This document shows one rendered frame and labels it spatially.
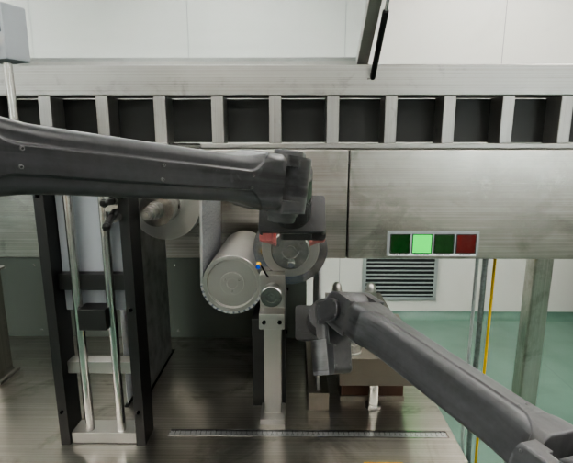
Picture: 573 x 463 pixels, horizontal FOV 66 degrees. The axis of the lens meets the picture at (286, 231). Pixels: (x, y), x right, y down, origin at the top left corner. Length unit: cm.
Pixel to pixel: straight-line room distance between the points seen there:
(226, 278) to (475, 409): 54
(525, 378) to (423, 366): 117
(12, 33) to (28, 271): 68
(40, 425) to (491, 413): 85
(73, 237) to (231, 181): 46
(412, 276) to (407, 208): 258
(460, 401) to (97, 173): 44
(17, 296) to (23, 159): 117
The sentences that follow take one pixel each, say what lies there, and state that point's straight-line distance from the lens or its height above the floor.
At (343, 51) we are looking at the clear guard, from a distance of 121.
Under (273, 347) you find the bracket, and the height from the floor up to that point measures 106.
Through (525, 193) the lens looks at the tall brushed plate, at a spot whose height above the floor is 132.
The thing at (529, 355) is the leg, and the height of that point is 77.
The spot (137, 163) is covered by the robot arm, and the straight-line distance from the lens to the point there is 37.
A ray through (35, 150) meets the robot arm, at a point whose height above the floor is 145.
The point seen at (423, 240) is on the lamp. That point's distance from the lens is 126.
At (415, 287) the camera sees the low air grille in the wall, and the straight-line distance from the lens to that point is 384.
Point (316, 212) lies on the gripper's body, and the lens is 68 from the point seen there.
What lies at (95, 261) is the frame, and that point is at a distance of 86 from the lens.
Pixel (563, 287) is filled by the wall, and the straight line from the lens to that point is 434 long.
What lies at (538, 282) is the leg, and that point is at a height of 102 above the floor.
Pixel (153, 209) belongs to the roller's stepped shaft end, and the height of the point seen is 134.
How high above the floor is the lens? 146
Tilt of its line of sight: 11 degrees down
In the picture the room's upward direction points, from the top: straight up
